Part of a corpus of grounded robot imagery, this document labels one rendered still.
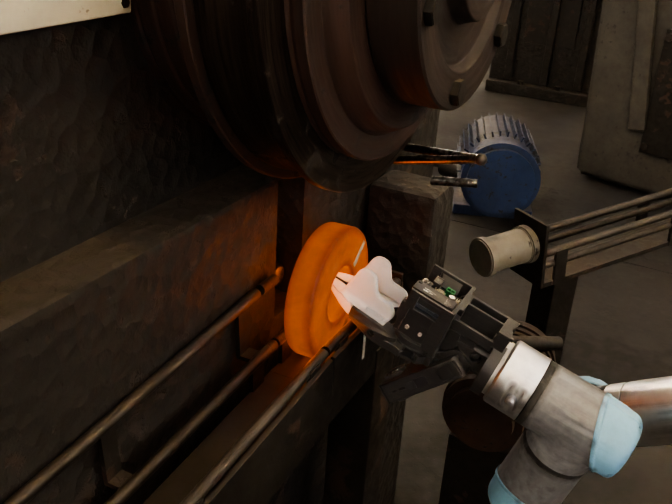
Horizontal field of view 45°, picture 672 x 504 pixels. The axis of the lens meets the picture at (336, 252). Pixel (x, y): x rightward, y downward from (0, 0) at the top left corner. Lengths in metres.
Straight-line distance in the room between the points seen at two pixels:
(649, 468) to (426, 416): 0.51
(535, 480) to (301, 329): 0.29
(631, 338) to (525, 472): 1.61
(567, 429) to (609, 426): 0.04
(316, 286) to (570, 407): 0.28
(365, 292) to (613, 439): 0.29
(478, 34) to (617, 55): 2.75
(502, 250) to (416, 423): 0.83
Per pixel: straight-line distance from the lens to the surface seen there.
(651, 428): 0.97
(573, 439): 0.86
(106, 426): 0.71
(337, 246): 0.87
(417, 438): 1.91
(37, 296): 0.64
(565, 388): 0.85
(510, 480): 0.92
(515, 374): 0.84
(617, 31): 3.56
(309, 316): 0.85
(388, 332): 0.86
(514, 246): 1.22
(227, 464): 0.74
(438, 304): 0.83
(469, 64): 0.80
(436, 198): 1.06
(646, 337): 2.52
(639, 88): 3.52
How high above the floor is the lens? 1.17
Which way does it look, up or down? 25 degrees down
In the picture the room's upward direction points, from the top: 4 degrees clockwise
